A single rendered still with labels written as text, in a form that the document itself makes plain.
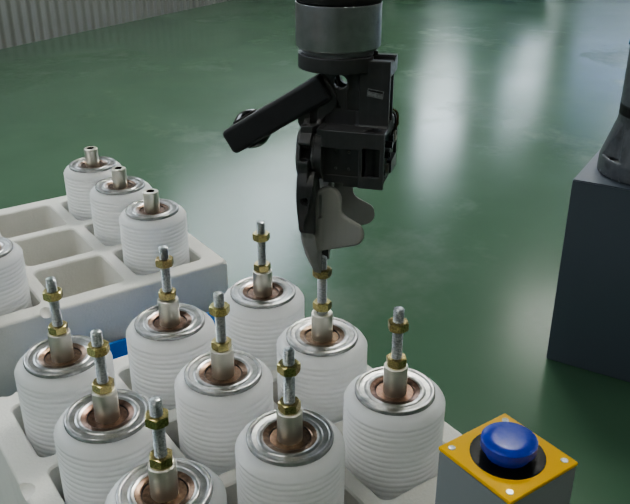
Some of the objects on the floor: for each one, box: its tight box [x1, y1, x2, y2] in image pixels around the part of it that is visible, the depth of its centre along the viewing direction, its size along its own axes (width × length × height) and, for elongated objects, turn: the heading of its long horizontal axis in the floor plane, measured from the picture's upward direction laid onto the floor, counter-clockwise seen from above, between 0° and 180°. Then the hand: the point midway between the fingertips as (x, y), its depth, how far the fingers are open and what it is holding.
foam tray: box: [0, 195, 228, 456], centre depth 124 cm, size 39×39×18 cm
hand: (315, 251), depth 80 cm, fingers closed
